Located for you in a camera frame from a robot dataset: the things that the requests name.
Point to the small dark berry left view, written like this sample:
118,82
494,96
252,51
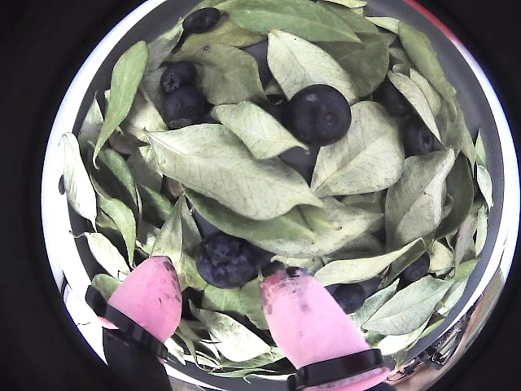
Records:
61,185

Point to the pile of green leaves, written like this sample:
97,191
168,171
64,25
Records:
228,175

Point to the pink tipped gripper finger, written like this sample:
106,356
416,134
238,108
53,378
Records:
146,301
313,326

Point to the dark grey round bowl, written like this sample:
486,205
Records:
497,195

